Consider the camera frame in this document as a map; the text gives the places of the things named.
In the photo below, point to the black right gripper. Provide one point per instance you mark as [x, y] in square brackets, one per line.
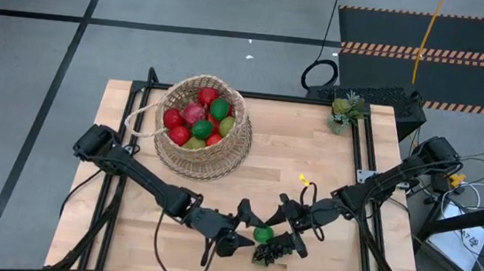
[310, 215]

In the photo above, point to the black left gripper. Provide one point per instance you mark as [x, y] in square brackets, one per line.
[215, 224]

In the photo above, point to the small light green lime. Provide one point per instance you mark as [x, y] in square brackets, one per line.
[263, 234]

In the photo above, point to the black grape bunch with leaf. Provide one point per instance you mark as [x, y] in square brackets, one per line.
[268, 253]

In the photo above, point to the red apple with yellow blush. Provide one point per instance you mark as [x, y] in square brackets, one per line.
[213, 140]

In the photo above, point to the green speckled pear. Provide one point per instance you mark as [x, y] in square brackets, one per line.
[226, 126]
[194, 143]

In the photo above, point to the dark green lime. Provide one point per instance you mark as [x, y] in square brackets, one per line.
[219, 109]
[202, 129]

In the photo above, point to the red bell pepper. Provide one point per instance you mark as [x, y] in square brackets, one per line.
[179, 135]

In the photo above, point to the pink dragon fruit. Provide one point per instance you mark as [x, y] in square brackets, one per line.
[193, 113]

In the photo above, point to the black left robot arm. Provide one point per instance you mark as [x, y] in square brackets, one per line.
[140, 177]

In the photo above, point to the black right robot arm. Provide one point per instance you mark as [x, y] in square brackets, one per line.
[398, 177]

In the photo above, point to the yellow tag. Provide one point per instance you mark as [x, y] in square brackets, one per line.
[304, 180]

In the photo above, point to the small green succulent plant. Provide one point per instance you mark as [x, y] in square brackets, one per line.
[346, 112]

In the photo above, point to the black perforated equipment box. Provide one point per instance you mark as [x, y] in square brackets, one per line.
[379, 100]

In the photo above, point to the white paper sheet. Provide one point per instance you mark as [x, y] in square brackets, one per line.
[459, 238]

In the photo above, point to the black metal beam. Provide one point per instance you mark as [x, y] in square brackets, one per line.
[470, 219]

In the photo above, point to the black hazard-striped floor mat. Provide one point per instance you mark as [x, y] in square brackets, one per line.
[430, 33]

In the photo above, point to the silver frame bracket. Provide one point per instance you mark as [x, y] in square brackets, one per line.
[365, 175]

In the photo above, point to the black aluminium table frame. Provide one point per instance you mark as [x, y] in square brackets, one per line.
[281, 98]

